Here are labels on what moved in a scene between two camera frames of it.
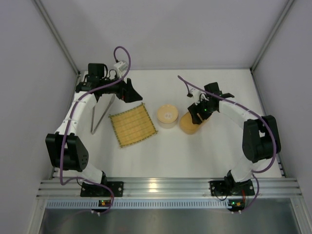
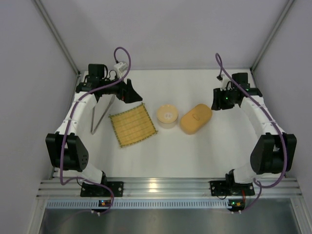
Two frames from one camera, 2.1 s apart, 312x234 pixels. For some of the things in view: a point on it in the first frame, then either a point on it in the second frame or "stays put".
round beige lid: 167,114 stays put
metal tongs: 92,130 stays put
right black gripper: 202,112 → 220,99
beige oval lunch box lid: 187,125 stays put
